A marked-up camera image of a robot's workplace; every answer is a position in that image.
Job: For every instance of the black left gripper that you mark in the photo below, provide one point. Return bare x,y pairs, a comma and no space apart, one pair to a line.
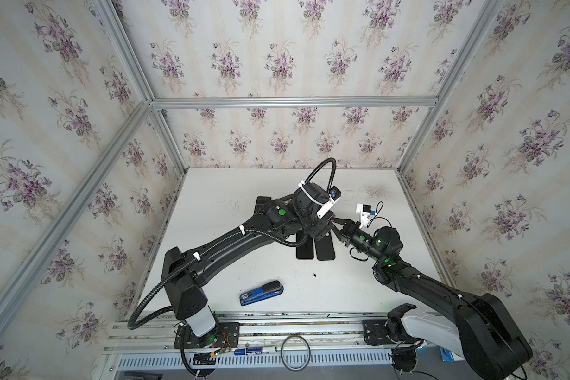
317,233

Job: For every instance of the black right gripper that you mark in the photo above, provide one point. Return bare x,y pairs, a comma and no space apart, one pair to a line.
347,228

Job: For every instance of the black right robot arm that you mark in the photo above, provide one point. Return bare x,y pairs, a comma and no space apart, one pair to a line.
478,328

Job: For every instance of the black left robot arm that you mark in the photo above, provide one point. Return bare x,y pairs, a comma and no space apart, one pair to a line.
291,221

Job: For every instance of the blue black stapler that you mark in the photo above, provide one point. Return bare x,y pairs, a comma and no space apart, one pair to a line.
266,291

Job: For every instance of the blue marker pen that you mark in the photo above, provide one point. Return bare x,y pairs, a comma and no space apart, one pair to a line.
255,351

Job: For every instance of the blue white box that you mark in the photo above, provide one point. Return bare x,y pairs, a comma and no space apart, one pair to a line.
447,355

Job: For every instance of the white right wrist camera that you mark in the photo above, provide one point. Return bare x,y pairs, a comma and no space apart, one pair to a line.
366,214

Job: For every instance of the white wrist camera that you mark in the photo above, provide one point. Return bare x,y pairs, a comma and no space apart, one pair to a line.
366,214
334,195

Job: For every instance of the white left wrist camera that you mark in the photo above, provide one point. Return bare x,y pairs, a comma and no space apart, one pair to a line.
334,195

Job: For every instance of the aluminium mounting rail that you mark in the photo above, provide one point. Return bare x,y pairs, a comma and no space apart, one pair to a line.
320,330

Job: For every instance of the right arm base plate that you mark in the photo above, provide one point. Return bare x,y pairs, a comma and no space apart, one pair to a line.
379,332

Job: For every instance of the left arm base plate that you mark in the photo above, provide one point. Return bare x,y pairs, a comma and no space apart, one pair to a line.
225,336

